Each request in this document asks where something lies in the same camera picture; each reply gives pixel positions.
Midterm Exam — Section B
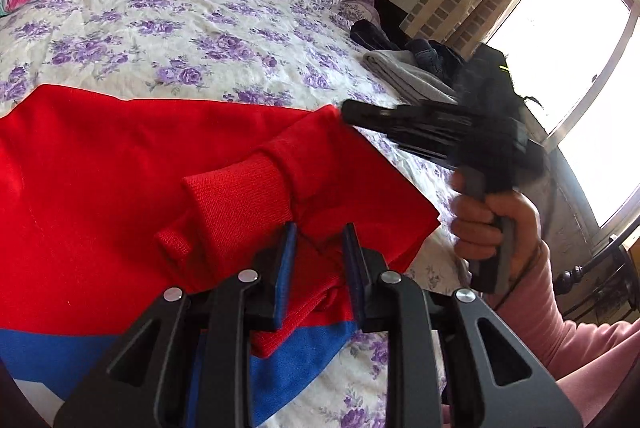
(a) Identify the purple floral bed sheet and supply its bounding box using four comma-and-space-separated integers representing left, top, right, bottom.
0, 0, 468, 428

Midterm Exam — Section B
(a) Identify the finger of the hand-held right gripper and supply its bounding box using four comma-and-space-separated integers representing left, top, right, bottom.
381, 130, 460, 172
341, 100, 432, 135

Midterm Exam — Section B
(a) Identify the folded grey garment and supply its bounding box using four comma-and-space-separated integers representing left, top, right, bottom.
362, 50, 458, 104

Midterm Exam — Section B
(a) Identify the person's right forearm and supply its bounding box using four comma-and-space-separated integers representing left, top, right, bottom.
492, 253, 640, 428

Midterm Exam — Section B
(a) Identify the person's right hand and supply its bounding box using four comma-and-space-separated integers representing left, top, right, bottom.
449, 173, 543, 276

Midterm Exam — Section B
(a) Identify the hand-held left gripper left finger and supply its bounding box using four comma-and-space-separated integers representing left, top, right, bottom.
54, 223, 301, 428

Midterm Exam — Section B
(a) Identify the red blue white sweatshirt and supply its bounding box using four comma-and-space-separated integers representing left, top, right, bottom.
0, 84, 441, 428

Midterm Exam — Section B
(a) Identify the window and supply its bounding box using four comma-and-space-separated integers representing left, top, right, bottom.
487, 0, 640, 229

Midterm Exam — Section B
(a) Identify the dark wooden chair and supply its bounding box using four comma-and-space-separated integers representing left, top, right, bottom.
557, 235, 633, 324

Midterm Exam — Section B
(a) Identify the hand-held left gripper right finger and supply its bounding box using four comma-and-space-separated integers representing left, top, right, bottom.
341, 223, 584, 428

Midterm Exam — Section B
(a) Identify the purple floral pillow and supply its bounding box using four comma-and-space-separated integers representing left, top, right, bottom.
320, 0, 377, 28

